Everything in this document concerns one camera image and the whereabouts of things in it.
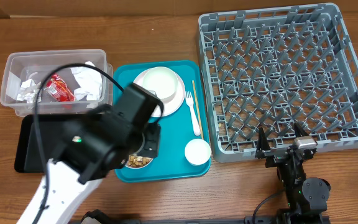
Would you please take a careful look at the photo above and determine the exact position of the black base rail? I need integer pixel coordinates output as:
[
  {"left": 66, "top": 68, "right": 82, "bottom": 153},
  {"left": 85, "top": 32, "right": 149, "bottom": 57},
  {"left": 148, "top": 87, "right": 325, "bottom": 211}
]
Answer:
[{"left": 70, "top": 209, "right": 331, "bottom": 224}]

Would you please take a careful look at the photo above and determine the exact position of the wooden chopstick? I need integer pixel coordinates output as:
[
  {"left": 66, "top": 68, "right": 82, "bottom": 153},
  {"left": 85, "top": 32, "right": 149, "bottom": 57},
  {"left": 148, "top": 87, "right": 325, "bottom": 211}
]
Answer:
[{"left": 192, "top": 80, "right": 204, "bottom": 139}]

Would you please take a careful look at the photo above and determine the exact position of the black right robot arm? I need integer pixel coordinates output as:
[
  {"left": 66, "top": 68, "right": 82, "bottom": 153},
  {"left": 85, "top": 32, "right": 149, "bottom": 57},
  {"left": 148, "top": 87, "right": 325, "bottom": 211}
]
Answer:
[{"left": 244, "top": 123, "right": 331, "bottom": 224}]

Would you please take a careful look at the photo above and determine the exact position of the white napkin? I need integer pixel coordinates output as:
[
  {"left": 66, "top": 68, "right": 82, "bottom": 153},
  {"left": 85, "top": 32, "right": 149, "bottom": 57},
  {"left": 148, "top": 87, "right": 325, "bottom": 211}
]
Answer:
[{"left": 70, "top": 67, "right": 103, "bottom": 101}]

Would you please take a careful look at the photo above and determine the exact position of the red snack wrapper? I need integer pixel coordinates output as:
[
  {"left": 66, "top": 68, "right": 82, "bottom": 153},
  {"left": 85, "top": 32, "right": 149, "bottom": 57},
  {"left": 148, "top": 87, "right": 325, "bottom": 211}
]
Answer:
[{"left": 44, "top": 73, "right": 75, "bottom": 102}]

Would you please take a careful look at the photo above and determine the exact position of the white bowl on plate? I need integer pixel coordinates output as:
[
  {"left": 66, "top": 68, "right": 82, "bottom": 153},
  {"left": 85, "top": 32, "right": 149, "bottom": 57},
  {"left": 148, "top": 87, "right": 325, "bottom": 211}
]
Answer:
[{"left": 141, "top": 67, "right": 178, "bottom": 102}]

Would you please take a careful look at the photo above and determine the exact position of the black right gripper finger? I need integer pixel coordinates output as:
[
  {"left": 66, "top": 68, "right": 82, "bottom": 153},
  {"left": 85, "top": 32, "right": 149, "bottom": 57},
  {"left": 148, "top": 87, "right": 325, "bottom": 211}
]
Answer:
[
  {"left": 293, "top": 122, "right": 309, "bottom": 138},
  {"left": 257, "top": 126, "right": 270, "bottom": 151}
]

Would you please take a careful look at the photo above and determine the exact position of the small crumpled paper ball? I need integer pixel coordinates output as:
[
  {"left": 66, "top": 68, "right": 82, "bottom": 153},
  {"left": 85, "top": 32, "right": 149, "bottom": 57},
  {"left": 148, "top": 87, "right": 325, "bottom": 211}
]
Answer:
[{"left": 16, "top": 79, "right": 40, "bottom": 103}]

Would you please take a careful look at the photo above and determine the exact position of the clear plastic bin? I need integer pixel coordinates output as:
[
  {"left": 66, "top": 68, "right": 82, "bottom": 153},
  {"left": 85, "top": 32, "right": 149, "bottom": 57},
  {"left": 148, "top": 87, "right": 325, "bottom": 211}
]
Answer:
[{"left": 0, "top": 49, "right": 112, "bottom": 116}]

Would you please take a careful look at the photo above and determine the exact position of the pink plate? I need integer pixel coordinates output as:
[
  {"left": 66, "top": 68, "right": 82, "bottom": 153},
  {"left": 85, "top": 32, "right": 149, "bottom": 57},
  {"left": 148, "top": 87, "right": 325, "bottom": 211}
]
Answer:
[{"left": 133, "top": 68, "right": 185, "bottom": 118}]

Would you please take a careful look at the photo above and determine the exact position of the pink plastic fork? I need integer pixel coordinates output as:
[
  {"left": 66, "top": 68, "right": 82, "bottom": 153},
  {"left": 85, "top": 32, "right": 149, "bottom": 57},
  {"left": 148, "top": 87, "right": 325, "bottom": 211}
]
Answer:
[{"left": 185, "top": 91, "right": 201, "bottom": 136}]

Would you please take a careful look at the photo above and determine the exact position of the teal plastic tray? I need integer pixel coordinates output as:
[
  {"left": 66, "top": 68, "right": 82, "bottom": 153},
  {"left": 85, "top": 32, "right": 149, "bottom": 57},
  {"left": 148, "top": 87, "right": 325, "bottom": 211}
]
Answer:
[{"left": 113, "top": 60, "right": 211, "bottom": 183}]

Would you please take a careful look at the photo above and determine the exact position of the white paper cup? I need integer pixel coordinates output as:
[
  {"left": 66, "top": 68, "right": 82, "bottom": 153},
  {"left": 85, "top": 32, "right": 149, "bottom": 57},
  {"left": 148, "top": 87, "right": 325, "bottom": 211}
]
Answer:
[{"left": 185, "top": 139, "right": 211, "bottom": 166}]

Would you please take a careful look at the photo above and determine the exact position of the grey dishwasher rack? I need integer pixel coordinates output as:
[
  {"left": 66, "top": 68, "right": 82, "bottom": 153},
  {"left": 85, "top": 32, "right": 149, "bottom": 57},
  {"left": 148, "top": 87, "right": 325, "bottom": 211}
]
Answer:
[{"left": 198, "top": 3, "right": 358, "bottom": 163}]

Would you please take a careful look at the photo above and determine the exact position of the black tray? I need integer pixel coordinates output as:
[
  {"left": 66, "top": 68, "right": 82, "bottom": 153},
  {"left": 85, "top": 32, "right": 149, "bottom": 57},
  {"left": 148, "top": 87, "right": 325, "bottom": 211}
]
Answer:
[{"left": 14, "top": 114, "right": 79, "bottom": 173}]

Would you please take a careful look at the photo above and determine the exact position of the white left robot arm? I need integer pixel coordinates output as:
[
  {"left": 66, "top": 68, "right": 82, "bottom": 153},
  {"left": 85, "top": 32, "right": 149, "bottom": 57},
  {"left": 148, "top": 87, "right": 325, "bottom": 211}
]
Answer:
[{"left": 18, "top": 83, "right": 164, "bottom": 223}]

